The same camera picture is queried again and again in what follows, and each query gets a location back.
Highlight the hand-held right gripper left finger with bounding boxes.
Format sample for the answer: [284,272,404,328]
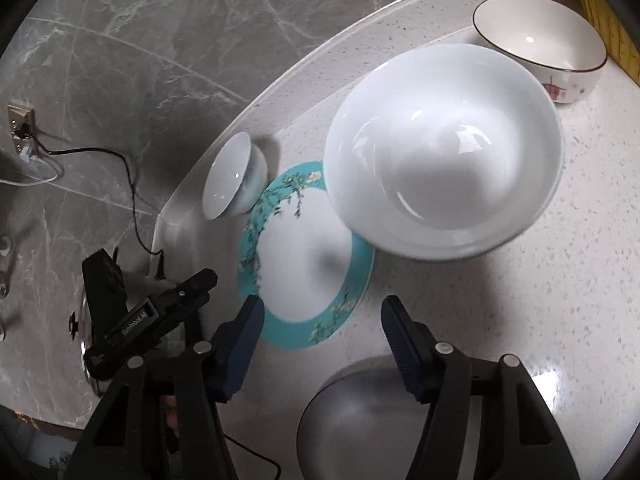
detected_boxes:
[65,295,266,480]

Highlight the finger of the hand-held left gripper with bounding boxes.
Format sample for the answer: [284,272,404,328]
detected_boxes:
[177,268,219,307]

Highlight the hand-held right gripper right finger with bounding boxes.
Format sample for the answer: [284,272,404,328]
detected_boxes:
[381,295,581,480]

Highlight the large white plate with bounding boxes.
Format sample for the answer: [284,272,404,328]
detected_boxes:
[296,355,481,480]

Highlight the teal-rimmed floral plate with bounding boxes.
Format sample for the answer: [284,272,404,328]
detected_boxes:
[236,161,376,351]

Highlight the small white bowl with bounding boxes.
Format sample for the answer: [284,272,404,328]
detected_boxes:
[201,131,268,221]

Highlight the large white bowl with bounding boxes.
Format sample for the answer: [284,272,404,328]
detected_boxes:
[324,42,566,262]

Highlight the white bowl with dark rim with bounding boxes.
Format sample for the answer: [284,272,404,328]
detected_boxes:
[472,0,608,106]

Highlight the glass pot lid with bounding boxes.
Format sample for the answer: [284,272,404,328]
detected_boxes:
[67,297,108,393]

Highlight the yellow plastic basin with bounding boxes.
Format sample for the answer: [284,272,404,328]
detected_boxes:
[570,0,640,86]

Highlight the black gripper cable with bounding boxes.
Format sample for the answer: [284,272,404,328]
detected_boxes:
[224,434,282,480]

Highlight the white power cable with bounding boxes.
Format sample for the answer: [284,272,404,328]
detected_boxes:
[0,152,64,186]

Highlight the black power cable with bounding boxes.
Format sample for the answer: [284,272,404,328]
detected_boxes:
[27,137,165,257]

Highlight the wall power socket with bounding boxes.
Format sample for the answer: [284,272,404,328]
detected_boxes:
[6,104,36,161]

